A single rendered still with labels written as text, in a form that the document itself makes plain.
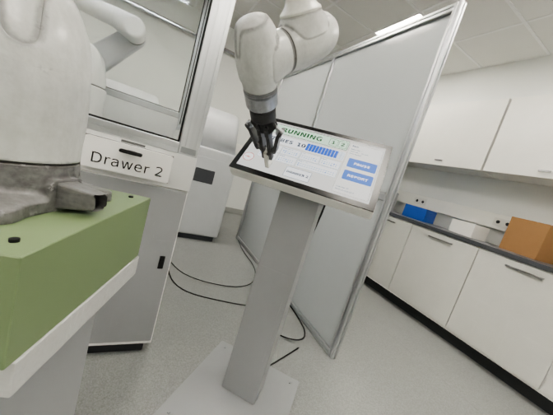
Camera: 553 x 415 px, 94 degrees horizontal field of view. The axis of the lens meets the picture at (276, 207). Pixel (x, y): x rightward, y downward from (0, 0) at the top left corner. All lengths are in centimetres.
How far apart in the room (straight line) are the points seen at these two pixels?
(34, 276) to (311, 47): 67
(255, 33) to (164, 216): 80
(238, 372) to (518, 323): 202
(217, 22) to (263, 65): 58
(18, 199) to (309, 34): 63
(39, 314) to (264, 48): 58
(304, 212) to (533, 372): 207
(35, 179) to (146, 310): 103
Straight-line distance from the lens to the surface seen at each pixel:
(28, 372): 40
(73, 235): 36
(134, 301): 135
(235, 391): 136
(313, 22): 75
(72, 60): 43
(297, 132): 106
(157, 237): 121
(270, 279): 106
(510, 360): 269
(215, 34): 121
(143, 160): 112
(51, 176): 42
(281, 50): 69
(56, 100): 41
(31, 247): 33
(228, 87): 456
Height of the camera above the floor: 100
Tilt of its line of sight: 8 degrees down
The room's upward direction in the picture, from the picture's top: 17 degrees clockwise
